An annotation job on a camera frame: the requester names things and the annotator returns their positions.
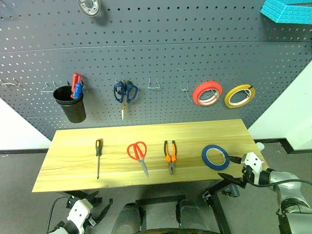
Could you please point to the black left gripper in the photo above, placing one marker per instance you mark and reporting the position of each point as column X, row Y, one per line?
column 90, row 220

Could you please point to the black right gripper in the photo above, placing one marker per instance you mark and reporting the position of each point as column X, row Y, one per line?
column 247, row 173

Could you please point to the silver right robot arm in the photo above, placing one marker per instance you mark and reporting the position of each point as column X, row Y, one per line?
column 292, row 192

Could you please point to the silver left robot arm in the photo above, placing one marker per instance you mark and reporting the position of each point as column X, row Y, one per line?
column 61, row 230

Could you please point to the grey pegboard wall panel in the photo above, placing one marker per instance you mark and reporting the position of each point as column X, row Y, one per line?
column 156, row 36

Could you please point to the dark grey adapter box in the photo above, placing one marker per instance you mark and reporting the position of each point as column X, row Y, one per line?
column 233, row 190

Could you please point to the blue tape roll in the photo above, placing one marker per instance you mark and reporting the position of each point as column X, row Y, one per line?
column 205, row 159

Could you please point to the dark rounded shape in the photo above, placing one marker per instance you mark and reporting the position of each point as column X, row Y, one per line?
column 191, row 214
column 128, row 219

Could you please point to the small white plastic object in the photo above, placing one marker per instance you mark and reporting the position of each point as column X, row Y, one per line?
column 260, row 146

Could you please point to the yellow tape roll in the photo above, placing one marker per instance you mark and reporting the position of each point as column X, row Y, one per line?
column 237, row 89

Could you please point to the red tape roll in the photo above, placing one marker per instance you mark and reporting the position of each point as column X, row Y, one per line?
column 207, row 86

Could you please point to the small silver pegboard hook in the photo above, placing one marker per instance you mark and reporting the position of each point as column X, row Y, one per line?
column 185, row 90

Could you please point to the black plastic cup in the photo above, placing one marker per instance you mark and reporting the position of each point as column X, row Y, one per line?
column 73, row 109

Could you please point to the blue utility knife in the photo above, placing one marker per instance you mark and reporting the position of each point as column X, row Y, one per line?
column 78, row 90

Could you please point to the silver hook behind scissors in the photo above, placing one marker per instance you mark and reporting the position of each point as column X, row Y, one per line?
column 119, row 80

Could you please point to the silver double-prong pegboard hook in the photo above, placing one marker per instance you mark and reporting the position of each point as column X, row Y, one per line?
column 11, row 83

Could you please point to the teal foam block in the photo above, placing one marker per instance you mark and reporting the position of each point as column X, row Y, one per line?
column 285, row 13

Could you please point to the round silver metal disc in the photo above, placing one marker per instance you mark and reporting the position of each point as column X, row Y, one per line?
column 89, row 6

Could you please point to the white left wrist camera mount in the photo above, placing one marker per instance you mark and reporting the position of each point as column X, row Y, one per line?
column 79, row 212

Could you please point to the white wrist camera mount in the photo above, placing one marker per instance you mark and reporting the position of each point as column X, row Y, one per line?
column 254, row 162
column 79, row 212

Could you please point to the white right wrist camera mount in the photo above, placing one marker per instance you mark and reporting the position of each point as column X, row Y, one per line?
column 254, row 162

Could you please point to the black metal table frame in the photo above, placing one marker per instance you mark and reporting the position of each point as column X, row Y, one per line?
column 217, row 209

